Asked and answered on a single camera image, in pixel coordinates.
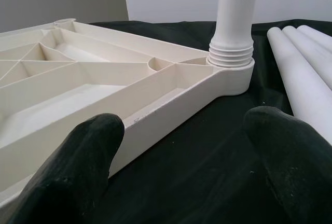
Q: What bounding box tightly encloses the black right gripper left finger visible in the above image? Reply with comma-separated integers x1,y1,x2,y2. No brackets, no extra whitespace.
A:
5,113,125,224

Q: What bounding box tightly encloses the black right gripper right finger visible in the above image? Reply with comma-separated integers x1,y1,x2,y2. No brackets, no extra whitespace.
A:
243,106,332,224

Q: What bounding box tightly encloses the cream plastic children table top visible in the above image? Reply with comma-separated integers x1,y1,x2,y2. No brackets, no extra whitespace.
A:
0,18,255,208

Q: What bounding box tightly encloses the white plastic table leg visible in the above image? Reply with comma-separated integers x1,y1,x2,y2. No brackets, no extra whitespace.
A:
282,25,332,91
266,26,332,146
206,0,261,68
297,24,332,53

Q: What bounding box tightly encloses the black tablecloth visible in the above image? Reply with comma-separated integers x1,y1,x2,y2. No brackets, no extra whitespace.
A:
88,18,332,224

